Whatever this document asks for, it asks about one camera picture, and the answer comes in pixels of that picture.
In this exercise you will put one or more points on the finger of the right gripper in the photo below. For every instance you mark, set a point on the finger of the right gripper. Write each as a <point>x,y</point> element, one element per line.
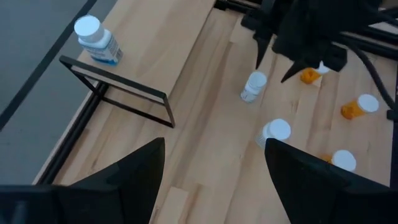
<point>295,70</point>
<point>262,49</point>

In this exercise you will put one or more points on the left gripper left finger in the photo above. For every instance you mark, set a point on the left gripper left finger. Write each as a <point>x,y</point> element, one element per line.
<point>124,193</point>

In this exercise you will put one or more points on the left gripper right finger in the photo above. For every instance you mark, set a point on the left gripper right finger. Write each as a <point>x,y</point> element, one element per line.
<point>317,193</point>

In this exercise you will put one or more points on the orange pill bottle white cap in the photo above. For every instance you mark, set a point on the orange pill bottle white cap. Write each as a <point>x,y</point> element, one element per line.
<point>343,160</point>
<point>308,76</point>
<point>351,110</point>

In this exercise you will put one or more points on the white medicine bottle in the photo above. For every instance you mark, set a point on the white medicine bottle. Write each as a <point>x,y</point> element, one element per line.
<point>276,129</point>
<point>99,46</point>

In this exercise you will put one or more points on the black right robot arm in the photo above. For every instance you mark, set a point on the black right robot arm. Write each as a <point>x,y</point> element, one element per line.
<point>367,18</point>

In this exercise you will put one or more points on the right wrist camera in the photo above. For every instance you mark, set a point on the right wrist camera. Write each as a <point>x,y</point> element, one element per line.
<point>335,57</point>

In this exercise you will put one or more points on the black table edge frame bar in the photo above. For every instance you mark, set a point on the black table edge frame bar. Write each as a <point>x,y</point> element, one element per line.
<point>395,155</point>

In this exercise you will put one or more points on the wooden shelf black metal frame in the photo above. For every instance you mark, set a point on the wooden shelf black metal frame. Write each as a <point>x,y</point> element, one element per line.
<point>149,46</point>

